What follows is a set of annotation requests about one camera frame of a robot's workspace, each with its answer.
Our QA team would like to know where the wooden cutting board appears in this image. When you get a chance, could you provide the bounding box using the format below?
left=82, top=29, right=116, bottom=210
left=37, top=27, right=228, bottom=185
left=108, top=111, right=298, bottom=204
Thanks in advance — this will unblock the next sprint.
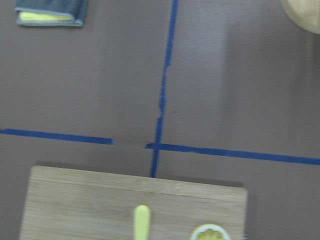
left=19, top=166, right=248, bottom=240

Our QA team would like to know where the double lemon slice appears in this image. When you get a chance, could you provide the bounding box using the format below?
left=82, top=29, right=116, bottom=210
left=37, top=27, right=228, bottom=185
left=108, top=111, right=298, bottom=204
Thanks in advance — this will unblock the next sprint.
left=189, top=224, right=231, bottom=240

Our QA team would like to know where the yellow plastic knife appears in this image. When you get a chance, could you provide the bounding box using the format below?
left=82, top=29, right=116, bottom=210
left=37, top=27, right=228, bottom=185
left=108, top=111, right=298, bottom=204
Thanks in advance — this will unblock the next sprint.
left=133, top=205, right=151, bottom=240

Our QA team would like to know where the grey folded cloth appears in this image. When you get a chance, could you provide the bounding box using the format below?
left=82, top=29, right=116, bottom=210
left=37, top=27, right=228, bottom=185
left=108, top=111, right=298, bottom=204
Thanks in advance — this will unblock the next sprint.
left=14, top=0, right=89, bottom=27

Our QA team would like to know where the wooden mug tree stand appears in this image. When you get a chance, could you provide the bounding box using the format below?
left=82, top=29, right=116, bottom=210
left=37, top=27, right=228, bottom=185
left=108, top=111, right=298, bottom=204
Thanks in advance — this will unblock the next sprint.
left=280, top=0, right=320, bottom=35

